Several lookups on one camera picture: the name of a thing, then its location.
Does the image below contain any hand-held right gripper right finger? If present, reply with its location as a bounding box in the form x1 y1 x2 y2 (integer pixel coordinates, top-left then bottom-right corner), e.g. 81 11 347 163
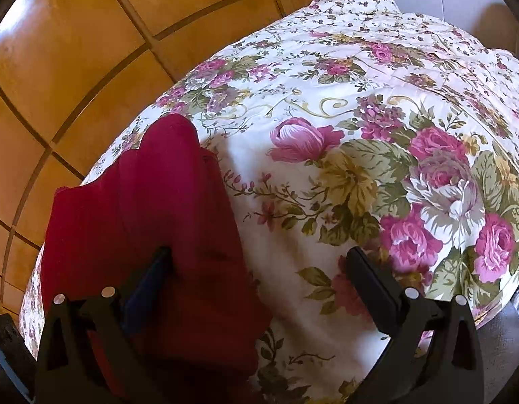
346 246 485 404

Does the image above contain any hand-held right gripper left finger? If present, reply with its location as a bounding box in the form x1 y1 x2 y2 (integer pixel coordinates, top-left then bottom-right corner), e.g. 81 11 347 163
34 247 174 404

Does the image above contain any red shirt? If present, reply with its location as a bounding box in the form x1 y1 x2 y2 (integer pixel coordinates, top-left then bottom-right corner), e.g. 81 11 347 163
38 113 273 404

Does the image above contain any floral bedspread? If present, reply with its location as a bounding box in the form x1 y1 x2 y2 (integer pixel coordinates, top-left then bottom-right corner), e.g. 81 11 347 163
20 0 519 404

